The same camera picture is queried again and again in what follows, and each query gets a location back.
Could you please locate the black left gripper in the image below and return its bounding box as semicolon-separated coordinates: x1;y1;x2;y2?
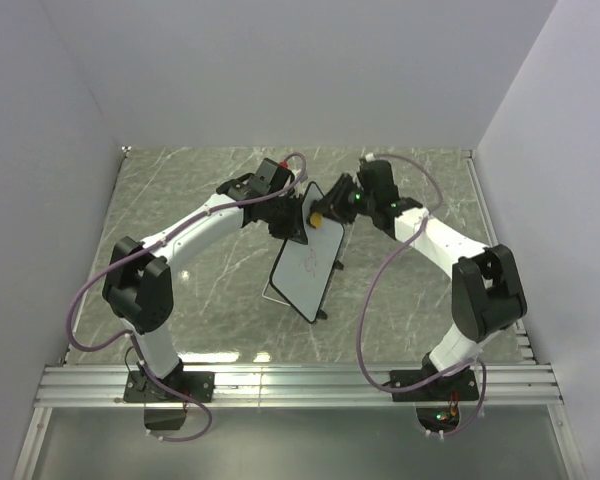
267;198;308;250

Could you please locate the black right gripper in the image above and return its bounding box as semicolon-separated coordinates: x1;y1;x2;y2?
308;174;375;226

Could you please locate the yellow bone-shaped eraser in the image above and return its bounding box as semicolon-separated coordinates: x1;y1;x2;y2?
307;212;323;229

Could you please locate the small whiteboard with black frame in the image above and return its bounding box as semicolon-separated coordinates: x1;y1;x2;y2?
269;182;346;325

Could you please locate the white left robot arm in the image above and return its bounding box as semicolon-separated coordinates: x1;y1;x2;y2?
102;153;307;402

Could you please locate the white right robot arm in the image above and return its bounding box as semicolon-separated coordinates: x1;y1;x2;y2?
307;153;527;400

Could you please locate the wire whiteboard stand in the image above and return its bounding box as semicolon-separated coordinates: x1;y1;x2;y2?
261;281;290;307

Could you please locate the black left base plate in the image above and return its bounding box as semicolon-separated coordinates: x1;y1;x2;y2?
123;371;215;403

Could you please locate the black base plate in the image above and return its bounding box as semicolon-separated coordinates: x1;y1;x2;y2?
123;371;215;403
388;368;481;404

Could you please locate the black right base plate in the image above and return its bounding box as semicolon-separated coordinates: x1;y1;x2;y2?
388;368;481;404

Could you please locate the aluminium right edge rail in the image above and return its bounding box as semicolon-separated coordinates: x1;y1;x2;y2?
462;149;538;364

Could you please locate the aluminium mounting rail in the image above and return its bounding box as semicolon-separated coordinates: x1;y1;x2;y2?
34;363;563;409

